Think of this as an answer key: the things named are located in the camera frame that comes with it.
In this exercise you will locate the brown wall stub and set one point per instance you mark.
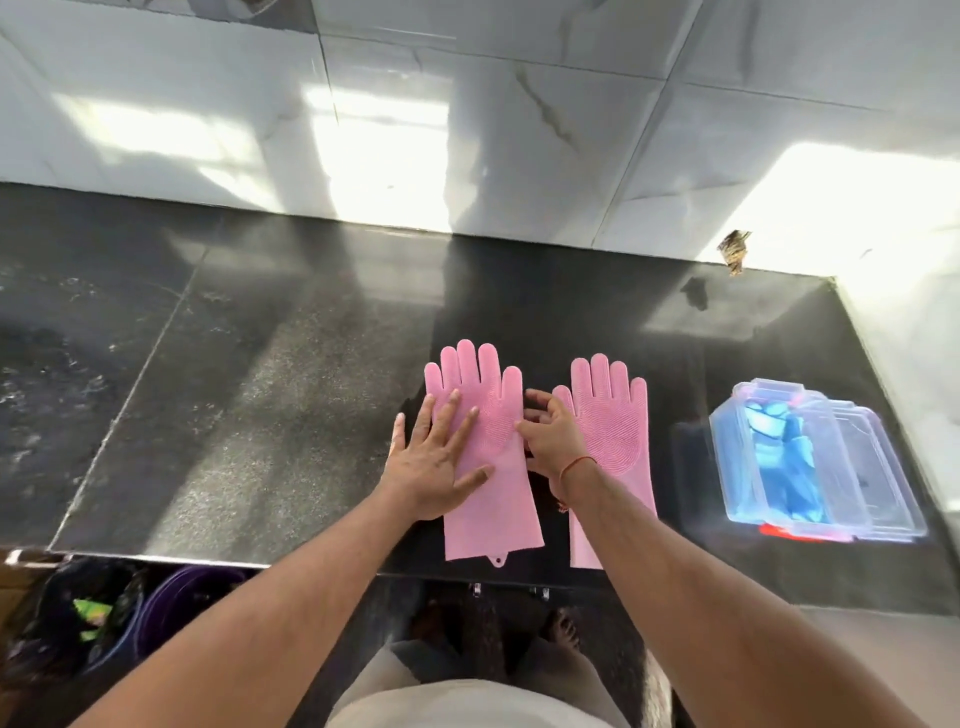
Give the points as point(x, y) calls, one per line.
point(735, 251)

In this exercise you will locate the person's right foot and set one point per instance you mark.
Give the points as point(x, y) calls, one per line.
point(561, 630)

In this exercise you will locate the black lined bin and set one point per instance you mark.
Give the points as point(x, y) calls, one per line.
point(60, 622)

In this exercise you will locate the metal edge bracket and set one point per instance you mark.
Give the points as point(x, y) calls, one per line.
point(22, 556)

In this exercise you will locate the clear plastic lid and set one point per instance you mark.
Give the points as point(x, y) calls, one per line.
point(885, 487)

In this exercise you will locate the purple bucket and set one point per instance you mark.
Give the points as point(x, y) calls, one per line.
point(187, 607)

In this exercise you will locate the person's left foot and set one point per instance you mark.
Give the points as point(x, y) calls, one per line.
point(429, 626)

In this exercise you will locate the person's left forearm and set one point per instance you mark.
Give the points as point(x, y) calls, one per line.
point(262, 622)

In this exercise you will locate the person's left hand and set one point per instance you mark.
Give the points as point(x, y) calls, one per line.
point(427, 480)

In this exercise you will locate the pink rubber glove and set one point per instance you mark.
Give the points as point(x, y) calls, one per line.
point(622, 427)
point(495, 525)

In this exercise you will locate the white shirt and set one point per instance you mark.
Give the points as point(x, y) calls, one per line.
point(472, 709)

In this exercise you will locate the clear plastic box red latches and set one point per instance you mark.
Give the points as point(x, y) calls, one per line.
point(727, 465)

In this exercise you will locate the grey trousers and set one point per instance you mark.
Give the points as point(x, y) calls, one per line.
point(555, 664)

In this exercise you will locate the person's right hand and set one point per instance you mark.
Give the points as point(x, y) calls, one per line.
point(559, 450)

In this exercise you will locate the person's foot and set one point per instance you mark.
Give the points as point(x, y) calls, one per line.
point(429, 626)
point(561, 630)

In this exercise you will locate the person's right forearm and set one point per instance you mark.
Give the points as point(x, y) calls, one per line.
point(712, 622)

